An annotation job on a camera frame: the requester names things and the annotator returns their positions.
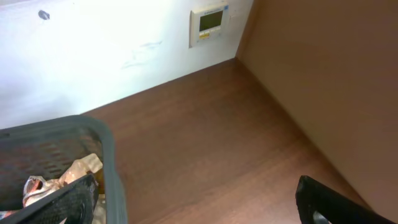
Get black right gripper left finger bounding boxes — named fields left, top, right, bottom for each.
left=1, top=174, right=99, bottom=224

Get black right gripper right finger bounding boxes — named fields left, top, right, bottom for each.
left=295, top=175, right=394, bottom=224

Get beige snack bag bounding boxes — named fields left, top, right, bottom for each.
left=22, top=152, right=106, bottom=224

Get grey plastic basket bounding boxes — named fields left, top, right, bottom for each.
left=1, top=115, right=128, bottom=223

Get white wall thermostat panel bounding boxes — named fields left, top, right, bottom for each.
left=189, top=1, right=229, bottom=48

